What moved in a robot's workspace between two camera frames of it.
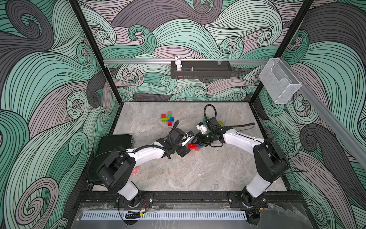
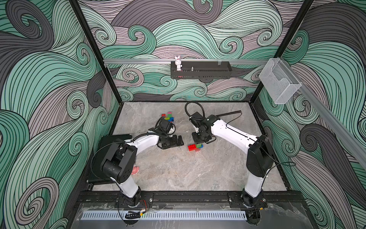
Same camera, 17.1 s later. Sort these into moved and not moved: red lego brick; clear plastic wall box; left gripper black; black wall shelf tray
Moved: left gripper black
Not moved: red lego brick; clear plastic wall box; black wall shelf tray
